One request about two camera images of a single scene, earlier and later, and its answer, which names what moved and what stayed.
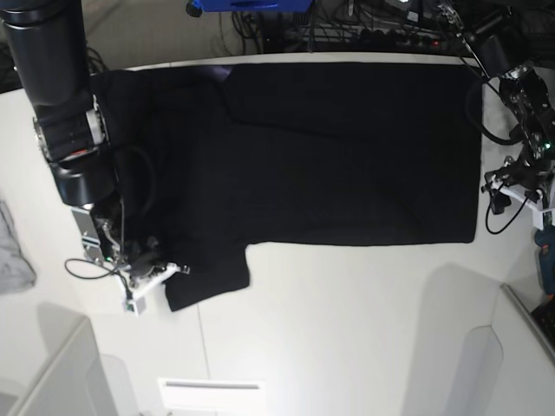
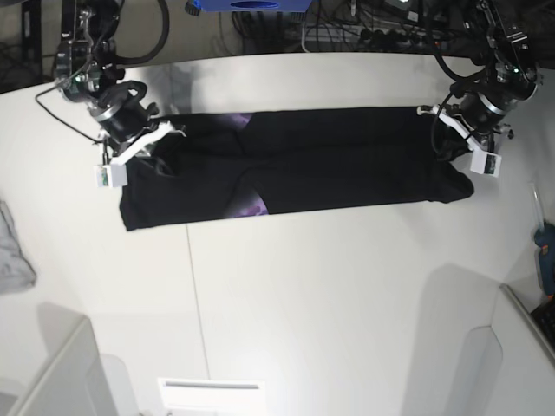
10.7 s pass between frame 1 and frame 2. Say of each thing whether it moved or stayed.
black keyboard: stayed
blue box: stayed
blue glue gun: stayed
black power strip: stayed
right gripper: moved
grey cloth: stayed
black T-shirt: moved
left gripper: moved
